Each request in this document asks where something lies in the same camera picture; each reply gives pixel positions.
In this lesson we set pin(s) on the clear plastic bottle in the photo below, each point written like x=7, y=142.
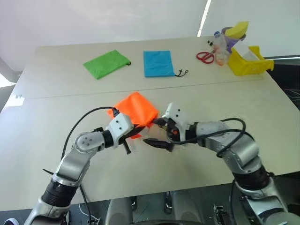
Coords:
x=220, y=47

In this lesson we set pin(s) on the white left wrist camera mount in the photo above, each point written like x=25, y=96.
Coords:
x=119, y=125

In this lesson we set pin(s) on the grey rounded robot body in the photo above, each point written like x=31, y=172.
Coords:
x=150, y=211

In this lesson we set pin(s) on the orange fabric pouch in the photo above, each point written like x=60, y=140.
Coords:
x=138, y=107

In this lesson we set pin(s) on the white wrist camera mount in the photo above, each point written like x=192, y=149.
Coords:
x=176, y=112
x=119, y=125

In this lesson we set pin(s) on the yellow plastic bin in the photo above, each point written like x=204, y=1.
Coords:
x=246, y=65

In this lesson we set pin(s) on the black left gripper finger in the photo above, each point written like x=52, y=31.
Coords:
x=126, y=147
x=138, y=129

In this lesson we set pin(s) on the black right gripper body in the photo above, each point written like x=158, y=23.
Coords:
x=173, y=131

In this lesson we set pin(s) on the blue white shoe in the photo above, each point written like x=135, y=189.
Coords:
x=9, y=221

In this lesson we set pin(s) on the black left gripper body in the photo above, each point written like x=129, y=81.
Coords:
x=128, y=135

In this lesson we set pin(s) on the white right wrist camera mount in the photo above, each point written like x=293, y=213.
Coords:
x=176, y=112

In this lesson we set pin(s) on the white box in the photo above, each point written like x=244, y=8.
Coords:
x=243, y=50

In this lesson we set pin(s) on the small black clips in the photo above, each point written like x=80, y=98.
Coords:
x=208, y=43

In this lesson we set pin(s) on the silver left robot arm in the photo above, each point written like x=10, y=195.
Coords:
x=70, y=164

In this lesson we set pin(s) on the purple plastic cup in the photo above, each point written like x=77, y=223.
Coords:
x=230, y=42

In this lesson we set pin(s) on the black metal bracket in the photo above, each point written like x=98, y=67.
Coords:
x=221, y=214

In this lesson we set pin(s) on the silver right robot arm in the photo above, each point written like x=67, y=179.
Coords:
x=243, y=152

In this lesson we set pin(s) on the dark side desk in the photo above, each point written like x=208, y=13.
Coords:
x=287, y=77

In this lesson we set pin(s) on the green fabric pouch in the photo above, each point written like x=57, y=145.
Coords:
x=105, y=63

